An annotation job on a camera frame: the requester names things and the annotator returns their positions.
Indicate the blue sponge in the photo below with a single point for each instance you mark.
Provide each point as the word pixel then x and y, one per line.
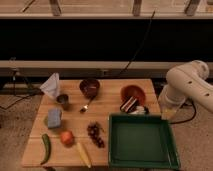
pixel 54 118

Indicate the orange bowl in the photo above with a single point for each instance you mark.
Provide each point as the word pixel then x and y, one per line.
pixel 133 90

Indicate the metal spoon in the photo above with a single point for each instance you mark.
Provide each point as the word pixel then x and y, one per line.
pixel 85 107

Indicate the wooden table board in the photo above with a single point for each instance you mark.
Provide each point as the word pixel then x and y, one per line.
pixel 108 101

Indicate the dark purple grapes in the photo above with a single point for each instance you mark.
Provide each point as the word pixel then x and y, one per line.
pixel 93 131

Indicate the green chili pepper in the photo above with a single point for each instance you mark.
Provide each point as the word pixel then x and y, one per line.
pixel 47 146

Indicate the striped brown block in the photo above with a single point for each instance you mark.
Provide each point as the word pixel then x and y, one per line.
pixel 129 104

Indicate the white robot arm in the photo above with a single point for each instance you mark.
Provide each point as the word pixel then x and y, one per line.
pixel 186 81

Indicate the white crumpled cloth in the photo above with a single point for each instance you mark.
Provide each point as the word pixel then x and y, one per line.
pixel 52 86

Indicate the green plastic tray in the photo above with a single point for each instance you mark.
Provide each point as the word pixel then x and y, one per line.
pixel 141 141

